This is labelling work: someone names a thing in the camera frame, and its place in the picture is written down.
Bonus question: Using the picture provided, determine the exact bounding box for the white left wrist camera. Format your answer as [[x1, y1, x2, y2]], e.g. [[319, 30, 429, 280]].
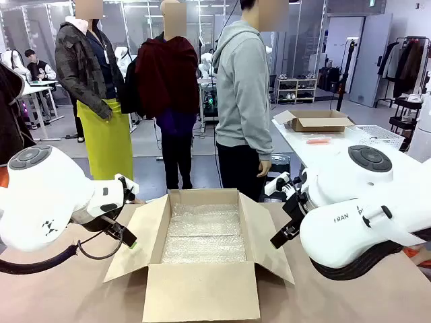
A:
[[114, 174, 139, 205]]

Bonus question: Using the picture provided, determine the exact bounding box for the white shoe rack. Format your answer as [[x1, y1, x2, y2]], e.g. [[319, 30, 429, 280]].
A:
[[275, 77, 318, 104]]

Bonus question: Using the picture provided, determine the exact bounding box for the person in black-white jacket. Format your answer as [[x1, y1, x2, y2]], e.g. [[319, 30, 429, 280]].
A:
[[24, 49, 57, 82]]

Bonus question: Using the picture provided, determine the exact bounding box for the white background desk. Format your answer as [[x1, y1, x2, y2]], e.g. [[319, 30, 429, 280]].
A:
[[20, 79, 65, 141]]

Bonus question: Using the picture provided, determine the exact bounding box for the black tripod stand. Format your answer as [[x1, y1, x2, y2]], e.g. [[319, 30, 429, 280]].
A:
[[335, 38, 358, 112]]

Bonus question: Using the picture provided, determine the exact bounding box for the person in grey hoodie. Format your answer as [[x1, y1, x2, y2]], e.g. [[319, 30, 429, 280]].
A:
[[211, 0, 290, 203]]

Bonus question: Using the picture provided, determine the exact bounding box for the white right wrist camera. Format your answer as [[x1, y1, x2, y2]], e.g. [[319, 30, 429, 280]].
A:
[[264, 172, 291, 196]]

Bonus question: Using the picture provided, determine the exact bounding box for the right arm black cable sleeve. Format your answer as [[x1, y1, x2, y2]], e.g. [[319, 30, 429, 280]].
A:
[[309, 240, 431, 282]]

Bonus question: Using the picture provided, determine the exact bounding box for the grey open door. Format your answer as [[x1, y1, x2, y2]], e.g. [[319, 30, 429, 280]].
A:
[[348, 13, 394, 108]]

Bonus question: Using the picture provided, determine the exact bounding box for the white plastic basket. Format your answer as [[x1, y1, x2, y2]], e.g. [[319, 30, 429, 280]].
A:
[[346, 124, 406, 151]]

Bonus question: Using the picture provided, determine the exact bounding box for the arm black cable sleeve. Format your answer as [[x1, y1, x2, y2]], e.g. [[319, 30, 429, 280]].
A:
[[0, 231, 125, 275], [309, 240, 431, 282]]

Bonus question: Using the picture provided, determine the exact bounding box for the large cardboard box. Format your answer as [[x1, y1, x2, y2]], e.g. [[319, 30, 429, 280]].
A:
[[103, 188, 296, 323]]

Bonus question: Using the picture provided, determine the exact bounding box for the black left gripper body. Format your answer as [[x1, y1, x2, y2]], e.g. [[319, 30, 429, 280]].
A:
[[97, 217, 131, 242]]

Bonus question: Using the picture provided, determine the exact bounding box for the clear bubble wrap sheet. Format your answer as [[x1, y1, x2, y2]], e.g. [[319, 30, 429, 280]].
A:
[[161, 203, 248, 264]]

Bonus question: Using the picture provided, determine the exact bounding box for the mannequin with dark red garment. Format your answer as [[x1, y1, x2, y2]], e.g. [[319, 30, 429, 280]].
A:
[[120, 0, 200, 190]]

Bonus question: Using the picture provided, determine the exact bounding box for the person's right hand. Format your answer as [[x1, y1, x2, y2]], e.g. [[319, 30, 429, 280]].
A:
[[257, 159, 272, 178]]

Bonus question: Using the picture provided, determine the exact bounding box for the black utility cart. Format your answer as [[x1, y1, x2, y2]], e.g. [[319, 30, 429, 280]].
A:
[[389, 95, 424, 143]]

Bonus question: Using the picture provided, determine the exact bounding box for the small cardboard box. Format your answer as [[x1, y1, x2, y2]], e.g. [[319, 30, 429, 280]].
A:
[[273, 110, 356, 133]]

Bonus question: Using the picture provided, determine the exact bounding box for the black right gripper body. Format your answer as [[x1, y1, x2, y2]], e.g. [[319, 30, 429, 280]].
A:
[[282, 191, 308, 230]]

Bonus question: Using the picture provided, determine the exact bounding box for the orange item in clear pack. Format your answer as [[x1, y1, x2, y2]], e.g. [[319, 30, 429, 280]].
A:
[[301, 134, 333, 147]]

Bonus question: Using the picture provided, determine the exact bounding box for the left arm black cable sleeve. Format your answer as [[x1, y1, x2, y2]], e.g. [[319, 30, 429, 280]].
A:
[[0, 231, 125, 275]]

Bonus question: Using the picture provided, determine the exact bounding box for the mannequin camo jacket yellow skirt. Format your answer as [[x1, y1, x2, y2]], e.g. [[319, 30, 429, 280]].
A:
[[55, 0, 135, 182]]

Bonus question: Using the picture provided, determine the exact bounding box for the mannequin dark jacket orange skirt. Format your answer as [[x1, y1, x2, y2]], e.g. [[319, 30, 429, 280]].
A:
[[0, 60, 37, 188]]

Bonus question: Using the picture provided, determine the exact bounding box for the black clothes rack with coats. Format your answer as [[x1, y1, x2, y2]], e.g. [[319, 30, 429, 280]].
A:
[[375, 36, 431, 109]]

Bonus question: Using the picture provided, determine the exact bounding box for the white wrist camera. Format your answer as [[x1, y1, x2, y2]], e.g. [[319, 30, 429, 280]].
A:
[[114, 174, 139, 205], [264, 172, 291, 196]]

